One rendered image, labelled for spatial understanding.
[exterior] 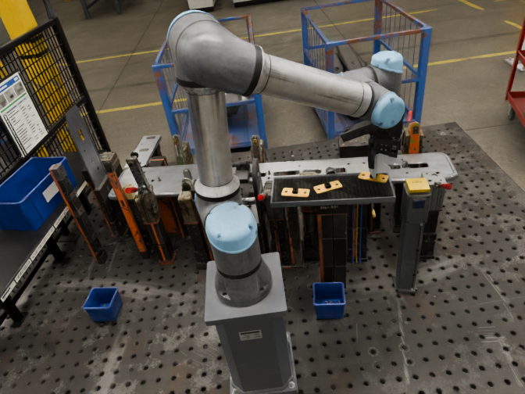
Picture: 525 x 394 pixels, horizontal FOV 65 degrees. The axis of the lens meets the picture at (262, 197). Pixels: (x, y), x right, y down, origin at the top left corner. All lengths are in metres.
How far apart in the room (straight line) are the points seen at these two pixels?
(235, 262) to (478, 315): 0.93
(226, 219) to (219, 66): 0.36
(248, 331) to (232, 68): 0.67
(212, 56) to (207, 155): 0.28
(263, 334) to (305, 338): 0.36
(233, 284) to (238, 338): 0.17
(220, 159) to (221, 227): 0.16
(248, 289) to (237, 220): 0.18
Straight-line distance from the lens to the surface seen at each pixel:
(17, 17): 2.22
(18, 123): 1.98
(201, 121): 0.93
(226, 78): 0.77
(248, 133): 3.78
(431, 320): 1.55
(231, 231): 0.93
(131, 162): 1.54
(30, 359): 1.77
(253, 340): 1.15
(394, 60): 1.08
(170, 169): 1.84
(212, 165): 0.98
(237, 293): 1.04
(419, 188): 1.31
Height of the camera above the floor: 1.93
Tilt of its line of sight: 37 degrees down
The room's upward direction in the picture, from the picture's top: 9 degrees counter-clockwise
